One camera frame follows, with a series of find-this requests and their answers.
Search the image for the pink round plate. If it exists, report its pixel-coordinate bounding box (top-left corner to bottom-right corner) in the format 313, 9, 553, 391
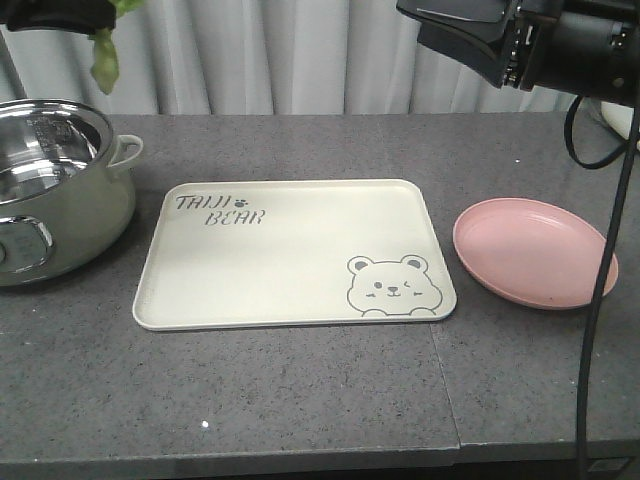
452, 198, 605, 310

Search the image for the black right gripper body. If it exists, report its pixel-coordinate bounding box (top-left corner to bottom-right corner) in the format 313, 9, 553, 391
497, 1, 565, 91

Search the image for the cream bear serving tray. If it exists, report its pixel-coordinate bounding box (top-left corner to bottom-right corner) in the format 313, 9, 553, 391
132, 179, 457, 331

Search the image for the grey stone countertop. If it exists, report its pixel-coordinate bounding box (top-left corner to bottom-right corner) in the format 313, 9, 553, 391
1, 113, 619, 479

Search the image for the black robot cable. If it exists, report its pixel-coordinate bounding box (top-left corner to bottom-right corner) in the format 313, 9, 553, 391
563, 93, 640, 480

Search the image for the pale green electric pot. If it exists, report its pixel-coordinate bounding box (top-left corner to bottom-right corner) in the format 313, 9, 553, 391
1, 99, 144, 287

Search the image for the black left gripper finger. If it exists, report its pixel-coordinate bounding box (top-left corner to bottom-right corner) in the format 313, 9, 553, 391
1, 0, 116, 35

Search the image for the white pleated curtain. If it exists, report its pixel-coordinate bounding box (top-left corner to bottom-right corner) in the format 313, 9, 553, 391
1, 1, 572, 115

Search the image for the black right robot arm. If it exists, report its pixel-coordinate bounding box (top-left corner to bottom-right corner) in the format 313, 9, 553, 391
396, 0, 639, 106

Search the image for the green lettuce leaf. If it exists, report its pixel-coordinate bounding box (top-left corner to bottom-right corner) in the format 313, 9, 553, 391
89, 0, 144, 95

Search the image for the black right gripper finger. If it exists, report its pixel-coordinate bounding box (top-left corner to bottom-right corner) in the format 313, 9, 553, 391
396, 0, 511, 24
417, 18, 509, 86

